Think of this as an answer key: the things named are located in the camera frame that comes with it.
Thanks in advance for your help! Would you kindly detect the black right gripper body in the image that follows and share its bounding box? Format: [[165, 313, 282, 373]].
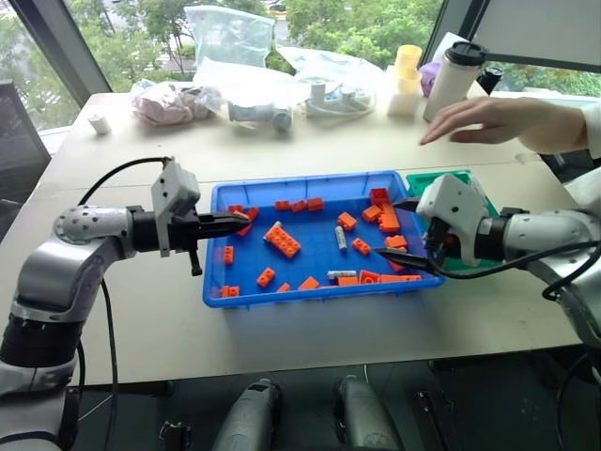
[[424, 216, 460, 265]]

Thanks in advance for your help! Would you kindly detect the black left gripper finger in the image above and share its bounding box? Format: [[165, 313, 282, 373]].
[[200, 224, 255, 240], [200, 212, 253, 226]]

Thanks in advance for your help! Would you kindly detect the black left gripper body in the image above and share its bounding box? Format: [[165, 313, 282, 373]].
[[168, 210, 205, 278]]

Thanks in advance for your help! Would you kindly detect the green plastic tray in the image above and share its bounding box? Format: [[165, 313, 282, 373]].
[[405, 168, 500, 279]]

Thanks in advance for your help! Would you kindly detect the person's bare hand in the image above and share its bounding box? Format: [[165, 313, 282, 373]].
[[418, 96, 589, 155]]

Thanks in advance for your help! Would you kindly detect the large orange brick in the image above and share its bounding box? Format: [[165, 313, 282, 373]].
[[264, 224, 302, 259]]

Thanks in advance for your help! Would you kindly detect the blue plastic tray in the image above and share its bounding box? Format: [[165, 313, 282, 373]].
[[202, 169, 447, 310]]

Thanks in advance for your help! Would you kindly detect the plastic bag with grey fittings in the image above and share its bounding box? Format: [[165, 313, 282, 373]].
[[193, 55, 309, 134]]

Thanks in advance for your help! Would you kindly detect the purple object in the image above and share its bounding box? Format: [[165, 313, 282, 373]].
[[418, 61, 443, 99]]

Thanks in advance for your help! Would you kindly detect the plastic bag with pink contents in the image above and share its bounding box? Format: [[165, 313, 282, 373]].
[[130, 78, 223, 128]]

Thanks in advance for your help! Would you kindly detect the white tumbler with black lid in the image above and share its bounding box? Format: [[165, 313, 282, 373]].
[[422, 40, 488, 124]]

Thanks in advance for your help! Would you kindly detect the small white cylinder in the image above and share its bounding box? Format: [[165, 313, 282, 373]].
[[88, 113, 112, 136]]

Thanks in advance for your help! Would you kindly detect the plastic bag with white fittings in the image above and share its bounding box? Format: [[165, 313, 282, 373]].
[[275, 45, 389, 121]]

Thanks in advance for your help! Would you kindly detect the yellow plastic cup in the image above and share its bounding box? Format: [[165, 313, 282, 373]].
[[393, 43, 424, 80]]

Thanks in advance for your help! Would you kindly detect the black round object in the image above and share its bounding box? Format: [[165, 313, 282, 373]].
[[475, 65, 505, 96]]

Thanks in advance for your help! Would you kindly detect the grey rounded robot leg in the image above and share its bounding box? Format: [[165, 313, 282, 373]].
[[332, 374, 401, 451], [209, 377, 284, 451]]

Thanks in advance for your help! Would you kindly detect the clear bluish plastic bag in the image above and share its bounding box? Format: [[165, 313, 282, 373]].
[[183, 5, 277, 72]]

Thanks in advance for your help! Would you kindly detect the dark chair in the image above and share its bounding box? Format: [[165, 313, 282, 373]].
[[0, 78, 53, 192]]

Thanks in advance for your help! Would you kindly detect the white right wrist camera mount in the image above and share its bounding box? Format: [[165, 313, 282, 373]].
[[415, 173, 492, 267]]

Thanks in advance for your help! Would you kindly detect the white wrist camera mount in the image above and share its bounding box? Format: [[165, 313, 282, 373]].
[[415, 173, 492, 267], [150, 159, 202, 258]]

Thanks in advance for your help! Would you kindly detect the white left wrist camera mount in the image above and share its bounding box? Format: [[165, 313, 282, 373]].
[[150, 159, 202, 258]]

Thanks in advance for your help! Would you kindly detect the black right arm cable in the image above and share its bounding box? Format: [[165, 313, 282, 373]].
[[424, 233, 601, 303]]

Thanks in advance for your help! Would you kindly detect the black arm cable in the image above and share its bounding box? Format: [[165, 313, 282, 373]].
[[76, 156, 176, 451], [424, 233, 601, 303]]

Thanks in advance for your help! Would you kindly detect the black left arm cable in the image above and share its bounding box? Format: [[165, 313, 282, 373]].
[[76, 156, 176, 451]]

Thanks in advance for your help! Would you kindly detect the grey panel with dark frame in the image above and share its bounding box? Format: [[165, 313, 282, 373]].
[[470, 0, 601, 74]]

